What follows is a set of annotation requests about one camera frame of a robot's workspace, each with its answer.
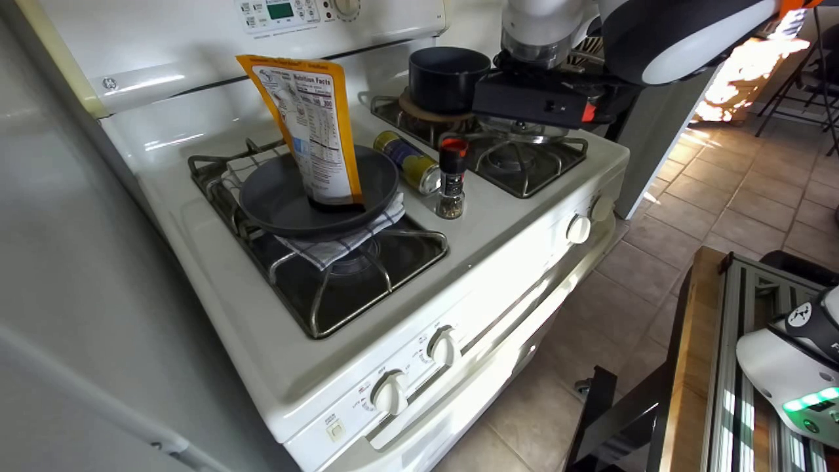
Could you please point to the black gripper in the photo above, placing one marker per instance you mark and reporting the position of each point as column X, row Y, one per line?
column 621, row 96

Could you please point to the glass pot lid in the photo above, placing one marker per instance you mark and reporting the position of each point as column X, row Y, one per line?
column 535, row 134

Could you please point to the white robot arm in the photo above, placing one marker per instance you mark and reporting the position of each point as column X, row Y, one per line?
column 682, row 36

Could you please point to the white stove knob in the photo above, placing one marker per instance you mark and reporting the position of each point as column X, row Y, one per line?
column 440, row 346
column 578, row 229
column 389, row 393

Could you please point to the black cooking pot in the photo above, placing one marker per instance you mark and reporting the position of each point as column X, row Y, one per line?
column 447, row 79

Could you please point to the white gas stove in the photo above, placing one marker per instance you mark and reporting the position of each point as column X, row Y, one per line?
column 524, row 246

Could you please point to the black stove grate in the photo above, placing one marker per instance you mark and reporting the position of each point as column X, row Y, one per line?
column 350, row 280

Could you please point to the black tripod legs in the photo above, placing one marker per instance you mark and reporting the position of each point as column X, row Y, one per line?
column 807, row 89

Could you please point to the red-topped pepper grinder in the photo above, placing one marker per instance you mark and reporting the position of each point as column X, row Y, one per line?
column 451, row 179

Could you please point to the round cork trivet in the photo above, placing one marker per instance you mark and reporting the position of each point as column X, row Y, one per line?
column 419, row 114

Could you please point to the yellow blue spray can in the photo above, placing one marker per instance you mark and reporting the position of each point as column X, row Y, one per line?
column 406, row 162

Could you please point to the wooden-edged robot cart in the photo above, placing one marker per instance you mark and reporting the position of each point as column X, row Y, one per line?
column 699, row 369

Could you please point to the white timer dial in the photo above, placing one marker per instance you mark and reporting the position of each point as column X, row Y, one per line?
column 347, row 9

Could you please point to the orange food pouch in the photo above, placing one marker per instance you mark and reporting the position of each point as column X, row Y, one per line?
column 316, row 121

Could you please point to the checkered cloth under pan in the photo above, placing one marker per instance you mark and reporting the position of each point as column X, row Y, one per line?
column 350, row 243

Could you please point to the black frying pan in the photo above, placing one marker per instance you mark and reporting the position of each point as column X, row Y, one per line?
column 279, row 199

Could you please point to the white refrigerator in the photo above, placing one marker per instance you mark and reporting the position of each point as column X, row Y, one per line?
column 69, row 305

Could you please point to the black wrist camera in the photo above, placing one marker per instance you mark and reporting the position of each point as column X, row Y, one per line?
column 533, row 102

